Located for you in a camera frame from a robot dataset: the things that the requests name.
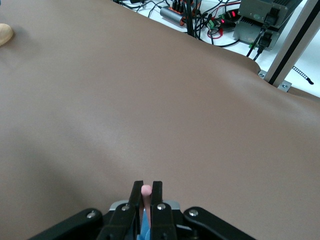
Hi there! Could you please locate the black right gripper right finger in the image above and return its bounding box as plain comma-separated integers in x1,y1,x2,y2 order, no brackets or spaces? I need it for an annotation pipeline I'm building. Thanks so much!
149,180,256,240

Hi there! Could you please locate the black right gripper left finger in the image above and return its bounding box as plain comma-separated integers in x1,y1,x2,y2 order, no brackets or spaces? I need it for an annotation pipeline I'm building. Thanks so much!
29,180,144,240

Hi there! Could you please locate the light blue plastic cup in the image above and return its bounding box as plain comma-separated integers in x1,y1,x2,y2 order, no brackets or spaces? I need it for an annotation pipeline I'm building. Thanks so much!
136,209,152,240

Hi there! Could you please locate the brown leather table mat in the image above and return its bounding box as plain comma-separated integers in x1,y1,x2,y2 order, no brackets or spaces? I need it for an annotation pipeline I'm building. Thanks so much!
0,0,320,240

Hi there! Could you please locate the black zip tie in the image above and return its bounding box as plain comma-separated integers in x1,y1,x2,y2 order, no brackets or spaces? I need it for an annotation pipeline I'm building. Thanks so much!
291,65,315,86

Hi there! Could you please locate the silver metal adapter box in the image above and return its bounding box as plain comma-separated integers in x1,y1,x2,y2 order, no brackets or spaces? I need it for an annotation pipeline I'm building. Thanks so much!
159,6,186,26

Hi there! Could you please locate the red lit circuit module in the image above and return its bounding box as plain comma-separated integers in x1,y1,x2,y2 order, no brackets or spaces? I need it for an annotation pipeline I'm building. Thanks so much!
206,9,237,39

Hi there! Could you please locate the orange black connector block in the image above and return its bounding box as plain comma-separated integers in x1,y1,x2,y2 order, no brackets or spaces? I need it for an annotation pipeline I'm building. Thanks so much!
169,0,201,13

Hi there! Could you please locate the wooden mug tree stand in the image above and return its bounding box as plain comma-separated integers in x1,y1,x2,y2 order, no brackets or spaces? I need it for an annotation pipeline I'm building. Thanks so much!
0,23,14,47

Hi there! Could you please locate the grey power supply box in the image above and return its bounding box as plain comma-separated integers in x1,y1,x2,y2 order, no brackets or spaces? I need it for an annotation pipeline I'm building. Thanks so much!
233,0,299,52

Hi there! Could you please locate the black power cable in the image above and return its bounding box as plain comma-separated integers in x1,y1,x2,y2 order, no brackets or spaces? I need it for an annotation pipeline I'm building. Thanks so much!
245,6,281,58
252,31,273,62

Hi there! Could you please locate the aluminium camera mount post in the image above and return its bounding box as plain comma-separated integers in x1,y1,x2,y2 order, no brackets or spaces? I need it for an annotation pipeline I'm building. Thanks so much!
266,0,320,88

